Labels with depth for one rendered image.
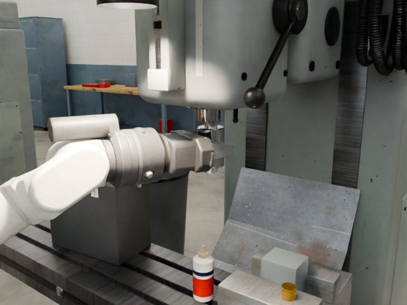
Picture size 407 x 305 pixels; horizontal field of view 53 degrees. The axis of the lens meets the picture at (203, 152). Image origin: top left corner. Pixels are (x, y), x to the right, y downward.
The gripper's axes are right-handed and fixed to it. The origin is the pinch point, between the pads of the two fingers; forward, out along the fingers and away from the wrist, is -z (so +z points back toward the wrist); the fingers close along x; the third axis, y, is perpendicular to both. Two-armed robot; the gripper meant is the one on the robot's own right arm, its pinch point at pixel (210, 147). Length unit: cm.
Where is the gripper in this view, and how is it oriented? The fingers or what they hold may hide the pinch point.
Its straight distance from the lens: 71.0
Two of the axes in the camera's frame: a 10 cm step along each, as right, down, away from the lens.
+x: -5.2, -2.0, 8.3
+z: -8.5, 1.1, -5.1
